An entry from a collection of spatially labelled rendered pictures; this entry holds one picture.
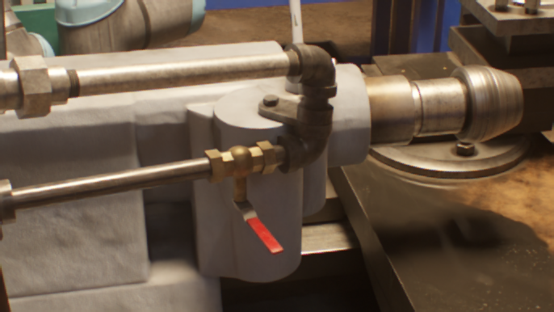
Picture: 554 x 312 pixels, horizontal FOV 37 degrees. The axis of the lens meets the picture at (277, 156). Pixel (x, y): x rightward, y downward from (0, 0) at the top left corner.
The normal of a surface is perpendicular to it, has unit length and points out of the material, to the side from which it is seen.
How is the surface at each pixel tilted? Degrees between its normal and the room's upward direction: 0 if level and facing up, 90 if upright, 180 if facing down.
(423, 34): 90
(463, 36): 0
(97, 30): 90
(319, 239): 0
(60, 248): 70
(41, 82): 57
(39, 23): 90
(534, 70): 90
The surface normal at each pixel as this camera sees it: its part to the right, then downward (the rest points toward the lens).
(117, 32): 0.72, 0.31
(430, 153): 0.00, -0.87
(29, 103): 0.46, 0.59
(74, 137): 0.18, 0.36
